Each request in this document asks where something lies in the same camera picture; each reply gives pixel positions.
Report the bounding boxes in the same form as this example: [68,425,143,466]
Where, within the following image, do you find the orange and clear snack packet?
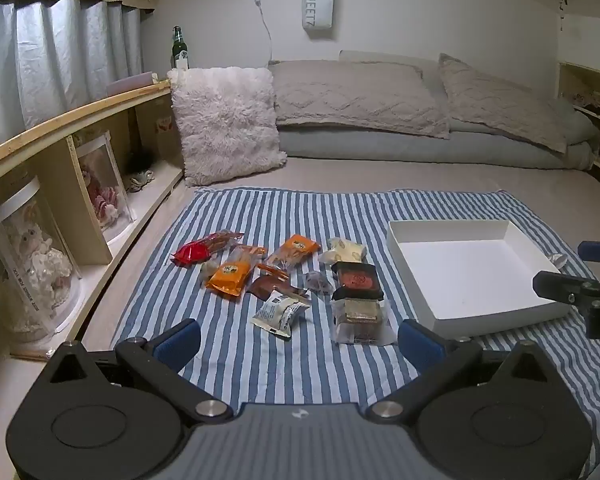
[265,234,322,271]

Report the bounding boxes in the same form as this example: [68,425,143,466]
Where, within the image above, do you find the wooden bedside shelf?
[0,79,186,361]

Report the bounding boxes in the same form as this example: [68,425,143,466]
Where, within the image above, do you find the large orange snack packet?
[205,259,256,300]

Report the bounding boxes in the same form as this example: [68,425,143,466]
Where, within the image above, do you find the small pale ornament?
[127,171,156,192]

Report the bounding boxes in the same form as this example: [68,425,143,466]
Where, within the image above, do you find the cream wall shelf nook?
[557,60,600,181]

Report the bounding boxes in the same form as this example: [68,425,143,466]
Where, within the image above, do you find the narrow beige textured pillow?
[437,52,568,155]

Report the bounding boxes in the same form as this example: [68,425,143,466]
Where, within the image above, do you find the blue striped blanket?
[112,186,600,480]

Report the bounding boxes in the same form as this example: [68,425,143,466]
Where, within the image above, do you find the green glass bottle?
[170,25,190,71]

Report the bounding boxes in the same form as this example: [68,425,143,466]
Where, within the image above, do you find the small purple candy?
[305,271,333,295]

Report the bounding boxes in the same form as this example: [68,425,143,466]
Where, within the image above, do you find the white doll in clear cylinder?
[0,175,86,346]

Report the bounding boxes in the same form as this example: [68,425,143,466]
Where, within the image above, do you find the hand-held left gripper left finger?
[45,319,233,423]

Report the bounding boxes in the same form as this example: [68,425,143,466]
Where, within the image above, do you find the crumpled cloths in nook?
[575,85,600,126]

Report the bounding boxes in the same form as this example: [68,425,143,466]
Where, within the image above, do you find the cream yellow pastry packet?
[319,237,368,266]

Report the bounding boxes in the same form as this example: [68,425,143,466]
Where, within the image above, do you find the pink box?
[106,72,160,96]

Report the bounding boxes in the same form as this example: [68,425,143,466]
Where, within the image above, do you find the white and blue snack packet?
[251,290,311,338]

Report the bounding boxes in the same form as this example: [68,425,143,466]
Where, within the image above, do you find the white hanging fabric bag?
[301,0,337,41]

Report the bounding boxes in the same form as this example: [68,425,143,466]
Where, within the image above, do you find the clear packet with brown cake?
[329,296,398,347]

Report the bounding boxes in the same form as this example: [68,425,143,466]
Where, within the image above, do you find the brown snack packet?
[245,274,311,297]

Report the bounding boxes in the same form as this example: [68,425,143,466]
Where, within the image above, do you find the wide beige textured pillow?
[267,59,452,140]

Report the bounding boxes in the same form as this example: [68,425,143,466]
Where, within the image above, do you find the white fluffy pillow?
[166,66,288,188]

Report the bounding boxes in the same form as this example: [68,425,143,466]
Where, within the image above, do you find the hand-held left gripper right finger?
[367,320,556,422]

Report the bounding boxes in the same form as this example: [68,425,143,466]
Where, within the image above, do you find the folded grey duvet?
[277,97,600,171]

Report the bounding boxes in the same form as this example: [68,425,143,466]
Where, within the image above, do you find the clear packet of fried twists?
[200,230,245,256]

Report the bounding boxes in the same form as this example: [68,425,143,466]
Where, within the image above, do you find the doll in clear box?
[75,130,137,246]

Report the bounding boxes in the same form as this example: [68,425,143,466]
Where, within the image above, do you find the small orange strip packet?
[256,262,291,281]

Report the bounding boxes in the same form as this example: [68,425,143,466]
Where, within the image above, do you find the grey curtain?
[0,0,143,143]

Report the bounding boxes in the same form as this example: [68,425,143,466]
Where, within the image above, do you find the dark red mooncake packet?
[330,261,385,301]

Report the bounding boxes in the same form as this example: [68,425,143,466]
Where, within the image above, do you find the white cardboard box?
[385,219,573,336]

